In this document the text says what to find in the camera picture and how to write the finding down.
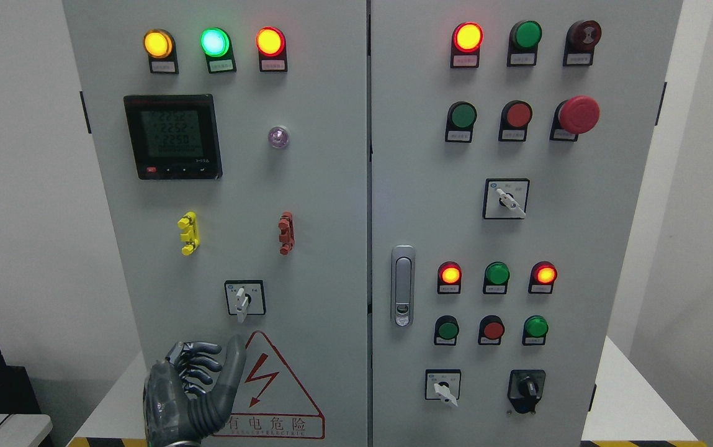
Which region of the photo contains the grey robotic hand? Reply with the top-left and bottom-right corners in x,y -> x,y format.
143,335 -> 246,446

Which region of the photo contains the door rotary selector switch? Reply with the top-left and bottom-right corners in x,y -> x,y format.
225,279 -> 266,323

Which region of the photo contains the small clear bulb light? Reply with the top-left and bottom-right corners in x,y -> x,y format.
267,125 -> 289,149

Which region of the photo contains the green lit indicator light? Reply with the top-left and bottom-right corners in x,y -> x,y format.
200,27 -> 236,74

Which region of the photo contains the red electrical hazard warning sticker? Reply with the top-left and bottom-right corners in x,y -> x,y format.
217,331 -> 325,440

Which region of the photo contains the white side table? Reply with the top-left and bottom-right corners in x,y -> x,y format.
0,414 -> 53,446

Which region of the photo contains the yellow terminal clip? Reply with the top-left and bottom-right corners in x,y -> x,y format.
177,211 -> 200,256

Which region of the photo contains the red terminal clip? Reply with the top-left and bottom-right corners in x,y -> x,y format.
277,211 -> 295,256

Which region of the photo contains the black digital power meter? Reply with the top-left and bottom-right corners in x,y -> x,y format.
123,94 -> 223,180

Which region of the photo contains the left grey cabinet door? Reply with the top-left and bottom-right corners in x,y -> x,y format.
63,1 -> 368,446

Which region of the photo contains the grey cabinet door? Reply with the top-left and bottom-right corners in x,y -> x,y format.
63,1 -> 368,446
371,1 -> 683,446

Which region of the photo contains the green push button lower left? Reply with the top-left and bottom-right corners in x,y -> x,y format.
434,315 -> 459,346

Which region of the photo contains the green push button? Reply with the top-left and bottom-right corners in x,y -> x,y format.
444,101 -> 477,143
434,315 -> 459,346
522,315 -> 549,346

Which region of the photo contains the red lit indicator lower left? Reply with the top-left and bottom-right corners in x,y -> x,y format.
437,261 -> 462,294

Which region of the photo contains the red lit indicator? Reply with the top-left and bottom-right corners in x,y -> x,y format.
437,261 -> 462,294
527,261 -> 558,294
450,22 -> 483,69

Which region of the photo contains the red push button lower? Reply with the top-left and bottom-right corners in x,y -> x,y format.
478,315 -> 506,345

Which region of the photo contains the red push button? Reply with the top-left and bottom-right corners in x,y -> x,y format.
478,315 -> 506,345
498,100 -> 532,142

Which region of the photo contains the green indicator lower middle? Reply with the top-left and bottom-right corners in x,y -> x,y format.
483,261 -> 510,295

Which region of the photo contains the yellow indicator light top left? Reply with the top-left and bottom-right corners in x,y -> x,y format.
143,29 -> 179,74

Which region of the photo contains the green push button lower right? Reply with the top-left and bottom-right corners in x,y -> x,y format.
522,315 -> 549,346

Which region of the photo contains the red lit indicator left door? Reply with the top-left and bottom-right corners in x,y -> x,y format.
255,27 -> 287,73

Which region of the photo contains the red lit indicator lower right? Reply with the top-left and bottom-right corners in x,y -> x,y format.
527,261 -> 558,294

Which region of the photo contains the green push button upper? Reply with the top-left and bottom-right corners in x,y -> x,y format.
444,101 -> 477,143

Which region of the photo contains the right grey cabinet door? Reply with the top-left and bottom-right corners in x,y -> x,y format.
371,1 -> 683,446

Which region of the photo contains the red push button upper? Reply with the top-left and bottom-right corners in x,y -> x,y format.
498,100 -> 532,142

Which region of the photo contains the red lit indicator top right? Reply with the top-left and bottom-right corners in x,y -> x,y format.
450,22 -> 483,69

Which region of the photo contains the red emergency stop mushroom button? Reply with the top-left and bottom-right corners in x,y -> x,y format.
549,94 -> 601,142

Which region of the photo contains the green indicator top right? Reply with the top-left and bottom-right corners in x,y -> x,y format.
506,20 -> 542,67

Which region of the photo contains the dark red buzzer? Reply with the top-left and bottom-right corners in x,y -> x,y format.
562,20 -> 602,67

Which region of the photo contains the lower white rotary selector switch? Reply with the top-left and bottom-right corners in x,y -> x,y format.
424,369 -> 462,407

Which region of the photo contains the silver door latch handle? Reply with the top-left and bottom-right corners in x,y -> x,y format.
390,245 -> 416,327

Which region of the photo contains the black key selector switch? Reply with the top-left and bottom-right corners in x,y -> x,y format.
507,369 -> 546,414

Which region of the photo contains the upper right rotary selector switch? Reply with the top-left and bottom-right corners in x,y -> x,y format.
483,178 -> 530,220

